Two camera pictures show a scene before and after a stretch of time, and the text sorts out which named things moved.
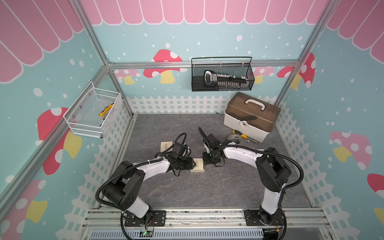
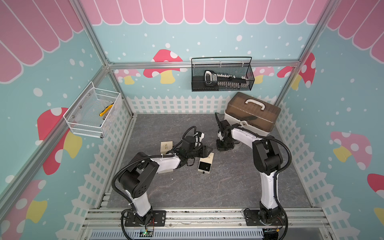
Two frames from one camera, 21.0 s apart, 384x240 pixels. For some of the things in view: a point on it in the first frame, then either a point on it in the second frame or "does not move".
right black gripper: (206, 162) → (221, 149)
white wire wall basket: (88, 114) does not move
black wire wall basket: (222, 73) does not move
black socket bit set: (211, 78) does not move
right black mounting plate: (252, 218) does not move
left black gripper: (189, 166) → (203, 151)
